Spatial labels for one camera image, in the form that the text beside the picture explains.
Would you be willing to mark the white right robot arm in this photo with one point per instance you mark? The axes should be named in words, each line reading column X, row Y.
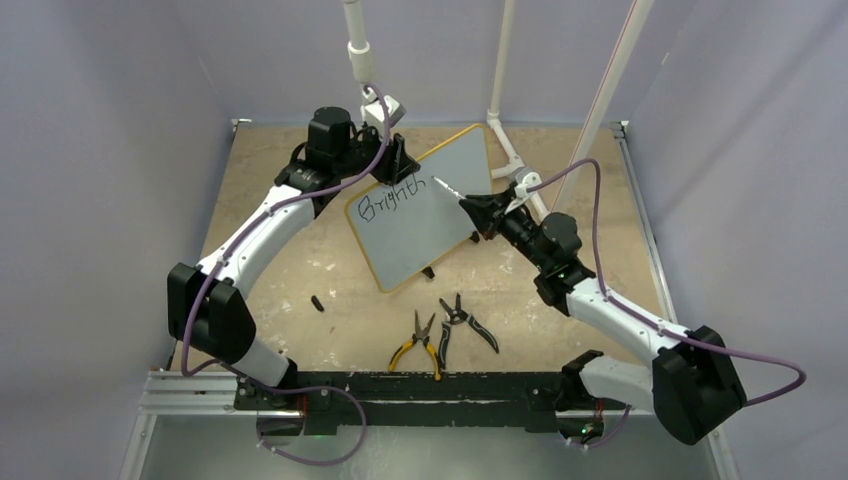
column 684, row 377

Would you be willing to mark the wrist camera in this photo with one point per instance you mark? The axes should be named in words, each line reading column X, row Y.
column 381, row 113
column 523, row 181

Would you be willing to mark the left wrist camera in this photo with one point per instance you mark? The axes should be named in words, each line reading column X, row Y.
column 381, row 113

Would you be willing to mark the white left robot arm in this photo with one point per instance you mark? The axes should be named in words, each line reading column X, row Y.
column 206, row 302

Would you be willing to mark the white PVC pipe frame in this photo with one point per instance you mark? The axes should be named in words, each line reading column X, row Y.
column 521, row 63

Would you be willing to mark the black marker cap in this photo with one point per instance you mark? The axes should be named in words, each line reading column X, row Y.
column 317, row 303

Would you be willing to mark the yellow framed whiteboard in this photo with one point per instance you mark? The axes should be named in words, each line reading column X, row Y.
column 403, row 229

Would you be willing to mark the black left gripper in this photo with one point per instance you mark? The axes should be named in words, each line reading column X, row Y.
column 395, row 163

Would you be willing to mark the black base bar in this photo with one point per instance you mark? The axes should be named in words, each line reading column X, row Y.
column 533, row 401

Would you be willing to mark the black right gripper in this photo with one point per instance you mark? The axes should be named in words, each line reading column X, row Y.
column 481, row 213

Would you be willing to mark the black whiteboard stand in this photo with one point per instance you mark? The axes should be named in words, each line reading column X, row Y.
column 429, row 273

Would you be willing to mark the black grey wire stripper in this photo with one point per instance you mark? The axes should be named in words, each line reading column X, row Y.
column 456, row 315

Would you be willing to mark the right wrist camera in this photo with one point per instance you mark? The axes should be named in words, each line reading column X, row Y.
column 523, row 181

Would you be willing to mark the white whiteboard marker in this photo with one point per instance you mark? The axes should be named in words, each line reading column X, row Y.
column 448, row 188

